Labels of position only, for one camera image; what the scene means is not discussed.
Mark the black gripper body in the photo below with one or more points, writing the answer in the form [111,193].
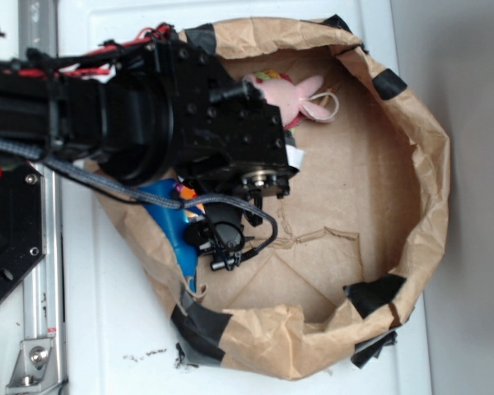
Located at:
[218,134]

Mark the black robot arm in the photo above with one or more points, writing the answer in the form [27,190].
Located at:
[142,109]

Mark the pink plush bunny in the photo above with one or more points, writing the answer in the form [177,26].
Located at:
[298,100]

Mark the brown paper bag bin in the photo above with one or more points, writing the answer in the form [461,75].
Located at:
[359,236]

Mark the multicolour twisted rope toy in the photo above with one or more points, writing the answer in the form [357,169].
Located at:
[271,74]

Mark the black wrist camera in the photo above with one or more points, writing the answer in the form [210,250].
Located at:
[218,231]

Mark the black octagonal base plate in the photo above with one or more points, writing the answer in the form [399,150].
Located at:
[21,226]

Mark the aluminium extrusion rail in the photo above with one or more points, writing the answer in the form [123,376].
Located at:
[43,288]

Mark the metal corner bracket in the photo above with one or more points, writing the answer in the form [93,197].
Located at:
[35,369]

